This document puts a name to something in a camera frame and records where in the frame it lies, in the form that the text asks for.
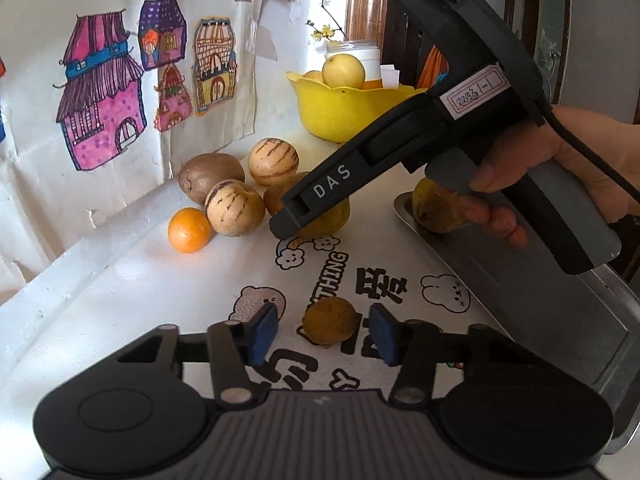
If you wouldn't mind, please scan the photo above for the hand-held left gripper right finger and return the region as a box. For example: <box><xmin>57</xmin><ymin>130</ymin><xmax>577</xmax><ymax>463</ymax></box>
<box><xmin>371</xmin><ymin>304</ymin><xmax>538</xmax><ymax>407</ymax></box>

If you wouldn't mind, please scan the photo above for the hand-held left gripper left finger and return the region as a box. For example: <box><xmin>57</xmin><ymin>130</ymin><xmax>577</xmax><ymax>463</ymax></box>
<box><xmin>115</xmin><ymin>302</ymin><xmax>279</xmax><ymax>408</ymax></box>

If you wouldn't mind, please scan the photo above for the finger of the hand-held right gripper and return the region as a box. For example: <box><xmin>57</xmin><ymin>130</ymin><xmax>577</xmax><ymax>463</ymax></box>
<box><xmin>270</xmin><ymin>195</ymin><xmax>352</xmax><ymax>239</ymax></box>

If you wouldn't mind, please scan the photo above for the yellow-green round fruit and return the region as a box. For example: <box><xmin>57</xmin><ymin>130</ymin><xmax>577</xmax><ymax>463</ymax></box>
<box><xmin>295</xmin><ymin>197</ymin><xmax>351</xmax><ymax>239</ymax></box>

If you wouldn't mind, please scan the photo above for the small olive-brown fruit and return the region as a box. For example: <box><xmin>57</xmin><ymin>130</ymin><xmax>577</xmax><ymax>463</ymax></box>
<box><xmin>302</xmin><ymin>296</ymin><xmax>362</xmax><ymax>346</ymax></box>

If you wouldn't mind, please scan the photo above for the brown kiwi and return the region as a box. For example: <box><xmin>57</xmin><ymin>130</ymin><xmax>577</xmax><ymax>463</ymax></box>
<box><xmin>178</xmin><ymin>154</ymin><xmax>246</xmax><ymax>205</ymax></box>

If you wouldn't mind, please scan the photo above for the yellow plastic bowl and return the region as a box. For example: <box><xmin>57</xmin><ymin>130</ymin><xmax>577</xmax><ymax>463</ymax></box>
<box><xmin>286</xmin><ymin>71</ymin><xmax>428</xmax><ymax>145</ymax></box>

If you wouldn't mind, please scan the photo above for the person's right hand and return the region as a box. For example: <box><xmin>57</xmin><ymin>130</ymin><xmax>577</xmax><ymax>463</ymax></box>
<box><xmin>435</xmin><ymin>105</ymin><xmax>640</xmax><ymax>248</ymax></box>

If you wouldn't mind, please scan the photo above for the orange cloth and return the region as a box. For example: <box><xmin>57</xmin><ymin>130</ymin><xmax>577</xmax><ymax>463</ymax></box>
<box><xmin>416</xmin><ymin>45</ymin><xmax>453</xmax><ymax>91</ymax></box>

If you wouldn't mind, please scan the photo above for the brown oval fruit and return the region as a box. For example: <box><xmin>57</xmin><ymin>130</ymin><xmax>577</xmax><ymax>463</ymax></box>
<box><xmin>263</xmin><ymin>172</ymin><xmax>311</xmax><ymax>217</ymax></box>

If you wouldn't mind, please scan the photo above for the dark wooden chair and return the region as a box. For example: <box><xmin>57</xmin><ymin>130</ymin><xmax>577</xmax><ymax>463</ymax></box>
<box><xmin>382</xmin><ymin>0</ymin><xmax>451</xmax><ymax>96</ymax></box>

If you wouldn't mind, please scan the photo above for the striped beige pepino melon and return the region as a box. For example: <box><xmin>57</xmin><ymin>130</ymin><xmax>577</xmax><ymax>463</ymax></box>
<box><xmin>204</xmin><ymin>180</ymin><xmax>266</xmax><ymax>237</ymax></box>
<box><xmin>248</xmin><ymin>138</ymin><xmax>300</xmax><ymax>184</ymax></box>

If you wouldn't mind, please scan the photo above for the white orange sleeved glass jar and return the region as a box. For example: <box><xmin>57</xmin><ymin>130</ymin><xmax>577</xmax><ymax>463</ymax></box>
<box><xmin>325</xmin><ymin>40</ymin><xmax>383</xmax><ymax>90</ymax></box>

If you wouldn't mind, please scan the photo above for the orange tangerine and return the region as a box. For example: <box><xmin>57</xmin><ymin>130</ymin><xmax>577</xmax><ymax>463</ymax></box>
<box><xmin>167</xmin><ymin>207</ymin><xmax>212</xmax><ymax>254</ymax></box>

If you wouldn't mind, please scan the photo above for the large yellow lemon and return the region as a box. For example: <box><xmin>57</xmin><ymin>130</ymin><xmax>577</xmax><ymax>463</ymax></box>
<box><xmin>321</xmin><ymin>55</ymin><xmax>366</xmax><ymax>90</ymax></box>

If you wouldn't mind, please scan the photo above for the printed white table mat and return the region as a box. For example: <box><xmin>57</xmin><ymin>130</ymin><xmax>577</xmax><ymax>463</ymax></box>
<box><xmin>0</xmin><ymin>125</ymin><xmax>640</xmax><ymax>480</ymax></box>

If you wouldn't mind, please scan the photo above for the yellow flower twig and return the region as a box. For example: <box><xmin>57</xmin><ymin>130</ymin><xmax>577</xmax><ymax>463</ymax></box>
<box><xmin>306</xmin><ymin>0</ymin><xmax>348</xmax><ymax>43</ymax></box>

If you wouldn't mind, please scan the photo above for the yellow-brown pear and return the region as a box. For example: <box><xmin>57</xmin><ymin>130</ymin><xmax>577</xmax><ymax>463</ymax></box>
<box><xmin>412</xmin><ymin>177</ymin><xmax>476</xmax><ymax>234</ymax></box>

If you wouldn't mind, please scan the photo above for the metal tray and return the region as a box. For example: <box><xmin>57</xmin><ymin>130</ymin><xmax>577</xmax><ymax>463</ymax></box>
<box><xmin>392</xmin><ymin>192</ymin><xmax>640</xmax><ymax>456</ymax></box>

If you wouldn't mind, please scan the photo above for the house drawing poster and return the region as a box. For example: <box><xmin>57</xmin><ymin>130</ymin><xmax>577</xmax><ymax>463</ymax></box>
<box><xmin>0</xmin><ymin>0</ymin><xmax>326</xmax><ymax>291</ymax></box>

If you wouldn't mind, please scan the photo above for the brown wooden window frame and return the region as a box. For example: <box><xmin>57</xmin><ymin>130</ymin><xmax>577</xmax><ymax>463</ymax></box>
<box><xmin>345</xmin><ymin>0</ymin><xmax>401</xmax><ymax>43</ymax></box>

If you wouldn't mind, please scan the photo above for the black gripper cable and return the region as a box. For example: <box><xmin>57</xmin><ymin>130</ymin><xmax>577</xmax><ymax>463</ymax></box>
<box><xmin>542</xmin><ymin>110</ymin><xmax>640</xmax><ymax>201</ymax></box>

